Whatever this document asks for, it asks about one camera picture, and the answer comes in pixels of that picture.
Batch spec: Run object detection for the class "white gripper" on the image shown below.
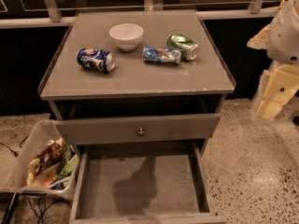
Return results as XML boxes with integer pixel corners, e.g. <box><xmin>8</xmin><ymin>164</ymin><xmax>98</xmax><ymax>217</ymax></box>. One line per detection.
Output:
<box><xmin>247</xmin><ymin>0</ymin><xmax>299</xmax><ymax>120</ymax></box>

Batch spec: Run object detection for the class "light blue redbull can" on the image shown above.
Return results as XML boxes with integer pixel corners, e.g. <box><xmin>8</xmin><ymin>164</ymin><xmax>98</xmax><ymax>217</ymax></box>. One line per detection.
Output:
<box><xmin>143</xmin><ymin>46</ymin><xmax>181</xmax><ymax>65</ymax></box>

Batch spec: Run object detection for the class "green soda can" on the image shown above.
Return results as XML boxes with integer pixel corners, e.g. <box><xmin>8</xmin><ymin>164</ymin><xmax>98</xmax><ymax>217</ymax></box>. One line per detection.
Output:
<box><xmin>166</xmin><ymin>34</ymin><xmax>199</xmax><ymax>61</ymax></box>

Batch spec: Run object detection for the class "grey upper drawer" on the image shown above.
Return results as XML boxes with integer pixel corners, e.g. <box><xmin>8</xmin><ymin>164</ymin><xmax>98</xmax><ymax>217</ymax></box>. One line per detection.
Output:
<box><xmin>54</xmin><ymin>114</ymin><xmax>220</xmax><ymax>146</ymax></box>

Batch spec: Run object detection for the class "grey drawer cabinet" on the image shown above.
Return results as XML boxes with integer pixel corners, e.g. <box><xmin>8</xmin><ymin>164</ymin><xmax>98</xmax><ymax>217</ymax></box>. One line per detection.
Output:
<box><xmin>36</xmin><ymin>9</ymin><xmax>236</xmax><ymax>224</ymax></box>

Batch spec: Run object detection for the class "brass drawer knob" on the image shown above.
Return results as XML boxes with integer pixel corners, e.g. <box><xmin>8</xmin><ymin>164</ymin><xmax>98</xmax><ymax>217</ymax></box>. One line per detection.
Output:
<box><xmin>137</xmin><ymin>127</ymin><xmax>146</xmax><ymax>136</ymax></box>

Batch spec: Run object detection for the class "grey open middle drawer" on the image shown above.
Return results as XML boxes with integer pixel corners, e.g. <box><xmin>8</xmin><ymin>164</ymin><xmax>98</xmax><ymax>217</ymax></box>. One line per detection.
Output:
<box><xmin>69</xmin><ymin>141</ymin><xmax>227</xmax><ymax>224</ymax></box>

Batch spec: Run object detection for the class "dark blue soda can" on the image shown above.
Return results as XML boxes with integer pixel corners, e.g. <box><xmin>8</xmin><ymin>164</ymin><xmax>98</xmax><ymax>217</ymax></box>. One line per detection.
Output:
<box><xmin>77</xmin><ymin>49</ymin><xmax>116</xmax><ymax>74</ymax></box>

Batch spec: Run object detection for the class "metal window railing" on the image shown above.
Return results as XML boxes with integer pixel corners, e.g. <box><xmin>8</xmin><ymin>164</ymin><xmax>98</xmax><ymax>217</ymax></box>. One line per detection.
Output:
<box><xmin>0</xmin><ymin>0</ymin><xmax>287</xmax><ymax>29</ymax></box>

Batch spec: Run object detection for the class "white ceramic bowl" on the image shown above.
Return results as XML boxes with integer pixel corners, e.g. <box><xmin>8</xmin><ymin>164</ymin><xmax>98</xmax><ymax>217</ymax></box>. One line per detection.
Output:
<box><xmin>109</xmin><ymin>23</ymin><xmax>144</xmax><ymax>51</ymax></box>

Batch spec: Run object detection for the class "green snack packet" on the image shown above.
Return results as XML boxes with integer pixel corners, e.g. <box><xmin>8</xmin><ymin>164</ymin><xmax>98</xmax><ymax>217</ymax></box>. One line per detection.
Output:
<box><xmin>58</xmin><ymin>155</ymin><xmax>78</xmax><ymax>179</ymax></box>

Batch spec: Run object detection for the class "brown snack bag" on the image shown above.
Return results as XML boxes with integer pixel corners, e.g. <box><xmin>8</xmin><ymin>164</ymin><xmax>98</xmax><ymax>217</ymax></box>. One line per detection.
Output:
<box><xmin>28</xmin><ymin>138</ymin><xmax>64</xmax><ymax>175</ymax></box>

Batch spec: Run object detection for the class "clear plastic bin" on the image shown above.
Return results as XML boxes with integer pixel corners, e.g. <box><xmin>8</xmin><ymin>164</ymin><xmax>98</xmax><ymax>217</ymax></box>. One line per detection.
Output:
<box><xmin>0</xmin><ymin>120</ymin><xmax>78</xmax><ymax>201</ymax></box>

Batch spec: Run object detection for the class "blue floor cable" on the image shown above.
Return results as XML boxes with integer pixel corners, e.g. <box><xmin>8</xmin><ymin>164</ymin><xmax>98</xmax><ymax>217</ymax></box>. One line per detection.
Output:
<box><xmin>27</xmin><ymin>197</ymin><xmax>60</xmax><ymax>224</ymax></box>

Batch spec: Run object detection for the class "black floor cable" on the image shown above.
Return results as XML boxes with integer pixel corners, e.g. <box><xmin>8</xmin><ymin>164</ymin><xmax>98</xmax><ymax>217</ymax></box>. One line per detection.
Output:
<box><xmin>0</xmin><ymin>133</ymin><xmax>30</xmax><ymax>158</ymax></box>

